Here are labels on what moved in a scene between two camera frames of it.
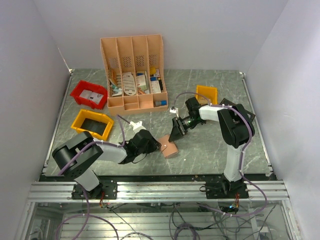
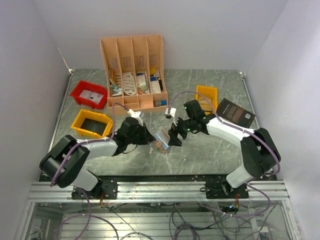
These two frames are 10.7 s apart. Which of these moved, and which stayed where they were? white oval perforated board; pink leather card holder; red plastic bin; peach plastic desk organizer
Moved: pink leather card holder
Stayed: peach plastic desk organizer; red plastic bin; white oval perforated board
